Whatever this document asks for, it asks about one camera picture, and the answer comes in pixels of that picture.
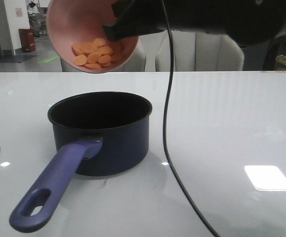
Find right grey upholstered chair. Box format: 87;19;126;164
155;30;245;73

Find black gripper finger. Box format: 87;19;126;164
103;0;166;41
111;0;137;18

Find orange ham slices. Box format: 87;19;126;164
71;38;123;70

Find left grey upholstered chair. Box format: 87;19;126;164
60;40;146;72

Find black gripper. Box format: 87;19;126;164
164;0;286;45

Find dark grey counter cabinet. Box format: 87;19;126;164
241;38;286;71

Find dark blue saucepan purple handle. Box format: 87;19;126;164
9;91;152;233

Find black cable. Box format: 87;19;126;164
161;0;223;237

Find grey upholstered chair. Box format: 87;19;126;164
60;40;146;72
155;30;245;73

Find pink plastic bowl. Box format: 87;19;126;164
46;0;138;74

